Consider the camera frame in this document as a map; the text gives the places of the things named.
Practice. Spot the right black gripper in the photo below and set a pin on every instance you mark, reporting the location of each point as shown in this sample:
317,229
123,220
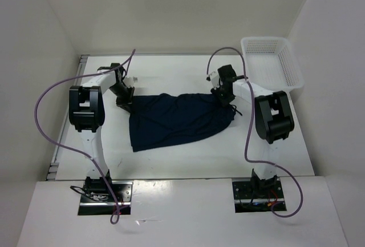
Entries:
223,101

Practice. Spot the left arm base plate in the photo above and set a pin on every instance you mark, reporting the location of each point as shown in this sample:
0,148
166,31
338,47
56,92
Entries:
97,204

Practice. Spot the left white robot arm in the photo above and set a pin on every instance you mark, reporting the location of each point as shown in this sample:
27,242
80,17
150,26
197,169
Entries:
87,115

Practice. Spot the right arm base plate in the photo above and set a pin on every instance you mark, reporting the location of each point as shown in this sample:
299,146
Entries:
248,200

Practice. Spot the white plastic basket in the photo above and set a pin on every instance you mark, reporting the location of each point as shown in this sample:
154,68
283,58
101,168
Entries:
271,63

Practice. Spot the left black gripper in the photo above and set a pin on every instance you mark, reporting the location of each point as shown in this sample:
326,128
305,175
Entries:
126,102

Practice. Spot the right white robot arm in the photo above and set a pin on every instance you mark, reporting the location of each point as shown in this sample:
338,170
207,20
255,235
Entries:
271,121

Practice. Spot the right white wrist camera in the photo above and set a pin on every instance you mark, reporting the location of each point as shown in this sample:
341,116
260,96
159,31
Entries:
214,79

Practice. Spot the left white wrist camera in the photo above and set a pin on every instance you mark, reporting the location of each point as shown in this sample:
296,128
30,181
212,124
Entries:
130,81

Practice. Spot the navy blue shorts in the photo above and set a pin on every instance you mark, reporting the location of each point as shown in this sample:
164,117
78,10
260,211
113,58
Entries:
164,120

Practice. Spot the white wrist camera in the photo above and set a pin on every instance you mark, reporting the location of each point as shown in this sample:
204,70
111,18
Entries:
214,79
130,81

